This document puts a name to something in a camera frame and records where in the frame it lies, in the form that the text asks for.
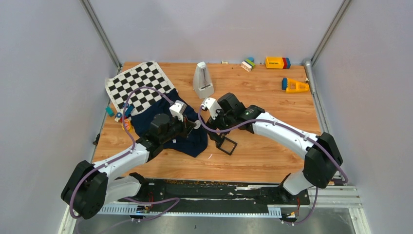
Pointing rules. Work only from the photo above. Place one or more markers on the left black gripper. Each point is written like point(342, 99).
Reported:
point(184, 132)

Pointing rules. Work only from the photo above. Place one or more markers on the grey corner pipe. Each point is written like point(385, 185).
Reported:
point(310, 79)

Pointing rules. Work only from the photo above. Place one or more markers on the black white checkerboard mat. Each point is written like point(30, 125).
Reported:
point(138, 86)

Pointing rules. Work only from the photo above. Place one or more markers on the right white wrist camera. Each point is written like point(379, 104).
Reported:
point(212, 106)

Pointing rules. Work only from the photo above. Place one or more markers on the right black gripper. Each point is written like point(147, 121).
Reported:
point(214, 124)

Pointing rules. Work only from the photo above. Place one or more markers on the yellow toy block bin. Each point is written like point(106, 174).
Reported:
point(274, 62)

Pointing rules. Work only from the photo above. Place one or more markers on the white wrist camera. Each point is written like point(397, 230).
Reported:
point(177, 109)
point(212, 106)

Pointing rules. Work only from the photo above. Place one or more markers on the white green blue block stack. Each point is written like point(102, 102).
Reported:
point(248, 64)

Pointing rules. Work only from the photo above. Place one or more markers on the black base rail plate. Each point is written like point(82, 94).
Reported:
point(216, 197)

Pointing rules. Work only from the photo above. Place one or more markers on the red blue block pair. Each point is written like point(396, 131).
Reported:
point(286, 63)

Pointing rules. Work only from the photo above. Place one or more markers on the yellow blue toy wedge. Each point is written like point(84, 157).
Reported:
point(290, 85)

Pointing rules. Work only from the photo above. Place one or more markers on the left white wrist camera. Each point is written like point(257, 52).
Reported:
point(177, 109)

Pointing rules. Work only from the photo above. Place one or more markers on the navy blue garment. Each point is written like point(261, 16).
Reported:
point(180, 139)

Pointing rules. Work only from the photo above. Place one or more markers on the yellow red toy piece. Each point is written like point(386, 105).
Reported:
point(127, 125)

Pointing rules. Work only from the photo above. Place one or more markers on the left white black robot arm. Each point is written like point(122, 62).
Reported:
point(93, 185)

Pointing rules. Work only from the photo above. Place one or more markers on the teal toy block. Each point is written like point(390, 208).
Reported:
point(109, 111)

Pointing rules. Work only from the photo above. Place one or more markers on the white metronome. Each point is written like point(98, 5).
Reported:
point(202, 82)

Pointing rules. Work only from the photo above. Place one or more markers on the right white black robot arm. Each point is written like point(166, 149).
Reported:
point(256, 120)

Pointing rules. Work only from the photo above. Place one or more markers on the blue red toy car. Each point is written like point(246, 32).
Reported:
point(124, 113)

